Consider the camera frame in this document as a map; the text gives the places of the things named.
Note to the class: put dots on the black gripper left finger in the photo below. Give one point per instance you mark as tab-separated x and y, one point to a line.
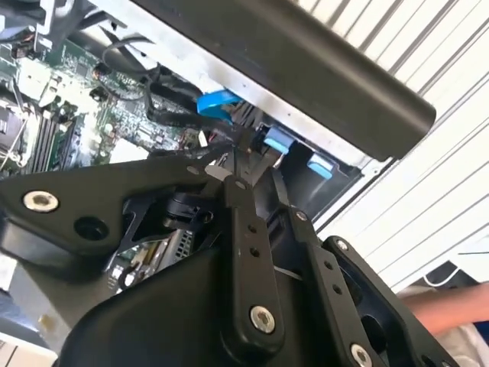
248	267

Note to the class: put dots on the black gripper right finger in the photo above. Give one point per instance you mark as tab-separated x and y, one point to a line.
328	275

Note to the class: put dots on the hard disk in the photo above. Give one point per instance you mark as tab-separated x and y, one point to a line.
279	139

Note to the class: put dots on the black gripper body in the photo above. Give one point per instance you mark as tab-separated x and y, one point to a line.
153	329

